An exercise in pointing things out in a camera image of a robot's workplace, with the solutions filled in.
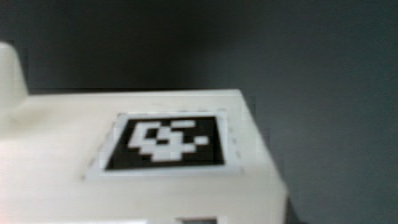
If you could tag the white drawer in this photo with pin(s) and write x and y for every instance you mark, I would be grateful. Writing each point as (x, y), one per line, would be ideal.
(131, 158)

